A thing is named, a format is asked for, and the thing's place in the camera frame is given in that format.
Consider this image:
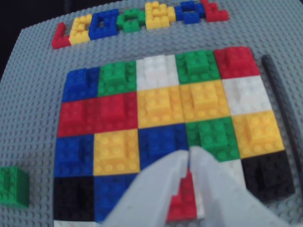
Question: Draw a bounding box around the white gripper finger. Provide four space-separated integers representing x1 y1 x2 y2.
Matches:
102 149 190 227
190 146 295 227

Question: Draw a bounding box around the green brick cube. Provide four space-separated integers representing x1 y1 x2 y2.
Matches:
0 165 30 209
185 117 241 163
175 50 222 85
97 61 138 97

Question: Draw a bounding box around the red brick cube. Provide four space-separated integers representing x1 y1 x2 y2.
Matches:
214 46 261 80
94 92 139 135
166 169 197 223
57 98 99 138

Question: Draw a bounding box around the blue brick cube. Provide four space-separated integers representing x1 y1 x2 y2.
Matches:
93 174 141 223
53 134 95 178
138 123 190 171
62 67 101 104

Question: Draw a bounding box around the black brick cube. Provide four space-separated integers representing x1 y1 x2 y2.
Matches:
53 176 95 222
240 151 296 203

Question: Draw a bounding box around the yellow brick cube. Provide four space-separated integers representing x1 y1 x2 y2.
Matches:
136 86 185 130
231 110 285 159
93 129 141 176
179 79 232 123

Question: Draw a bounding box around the white brick cube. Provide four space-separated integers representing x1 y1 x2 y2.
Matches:
221 75 273 116
53 219 105 227
136 54 180 92

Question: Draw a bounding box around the dark grey brick strip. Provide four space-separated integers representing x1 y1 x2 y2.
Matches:
261 54 303 190

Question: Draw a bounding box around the grey studded baseplate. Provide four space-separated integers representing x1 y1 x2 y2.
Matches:
0 0 303 227

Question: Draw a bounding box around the green brick letter o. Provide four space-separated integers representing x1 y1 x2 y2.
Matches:
116 8 146 34

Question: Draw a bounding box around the yellow brick letter e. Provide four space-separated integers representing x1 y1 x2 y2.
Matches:
68 14 94 45

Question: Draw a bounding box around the yellow brick letter b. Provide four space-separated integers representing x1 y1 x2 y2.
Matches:
144 1 177 30

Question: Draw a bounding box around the red brick letter L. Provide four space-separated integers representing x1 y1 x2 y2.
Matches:
51 22 71 50

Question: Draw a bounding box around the blue brick letter o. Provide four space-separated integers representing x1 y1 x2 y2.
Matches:
175 0 206 24

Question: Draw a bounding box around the red brick letter t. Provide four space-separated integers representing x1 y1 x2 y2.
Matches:
200 0 230 22

